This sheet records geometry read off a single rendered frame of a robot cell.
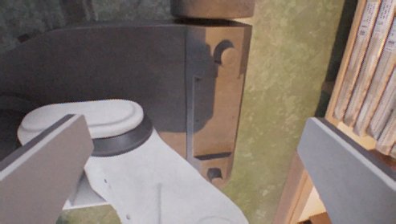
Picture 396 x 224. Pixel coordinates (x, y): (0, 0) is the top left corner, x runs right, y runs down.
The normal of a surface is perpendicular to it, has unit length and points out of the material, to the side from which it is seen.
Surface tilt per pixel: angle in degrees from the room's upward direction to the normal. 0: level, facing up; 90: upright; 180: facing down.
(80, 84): 0
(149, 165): 90
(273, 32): 0
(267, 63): 0
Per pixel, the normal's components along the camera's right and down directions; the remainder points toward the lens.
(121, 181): 0.02, -0.87
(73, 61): 0.20, 0.49
